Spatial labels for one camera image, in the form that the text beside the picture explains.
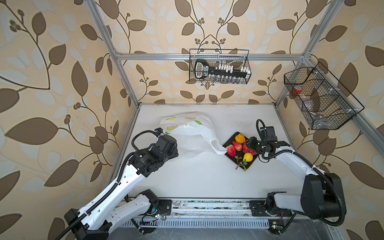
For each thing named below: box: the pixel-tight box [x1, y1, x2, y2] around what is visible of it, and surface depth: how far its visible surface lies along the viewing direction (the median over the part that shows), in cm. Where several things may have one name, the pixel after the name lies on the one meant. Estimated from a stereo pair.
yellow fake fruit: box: [235, 133, 246, 144], surface depth 96 cm
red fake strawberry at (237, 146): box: [232, 141, 243, 152], surface depth 93 cm
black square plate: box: [222, 132, 259, 170], surface depth 92 cm
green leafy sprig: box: [235, 156, 248, 172], surface depth 87 cm
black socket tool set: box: [194, 59, 251, 81], surface depth 86 cm
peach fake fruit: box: [226, 144, 237, 157], surface depth 93 cm
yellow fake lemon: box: [243, 152, 253, 162], surface depth 88 cm
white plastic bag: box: [160, 112, 227, 161], surface depth 86 cm
